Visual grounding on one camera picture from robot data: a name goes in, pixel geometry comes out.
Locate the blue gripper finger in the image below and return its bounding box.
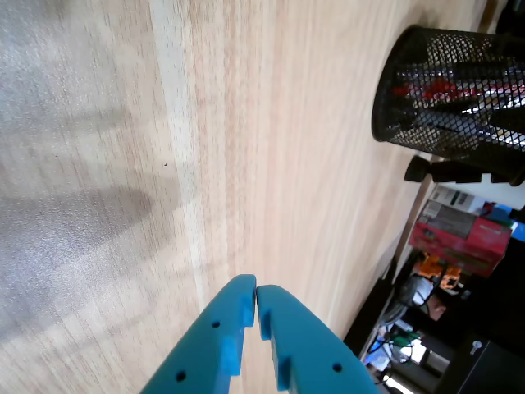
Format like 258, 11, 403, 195
139, 273, 258, 394
256, 284, 381, 394

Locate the red retractable pen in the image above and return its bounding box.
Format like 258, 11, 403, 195
391, 80, 464, 102

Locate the black mesh pen holder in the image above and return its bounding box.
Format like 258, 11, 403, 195
371, 25, 525, 163

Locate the orange clamp tool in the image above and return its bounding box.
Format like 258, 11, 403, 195
413, 252, 463, 291

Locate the black cabinet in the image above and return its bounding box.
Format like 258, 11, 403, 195
434, 336, 525, 394

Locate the red printed box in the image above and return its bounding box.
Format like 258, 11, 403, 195
409, 200, 514, 278

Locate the white green box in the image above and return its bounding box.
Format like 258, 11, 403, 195
428, 186, 479, 210

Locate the black camera tripod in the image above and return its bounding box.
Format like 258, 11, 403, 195
404, 154, 525, 186

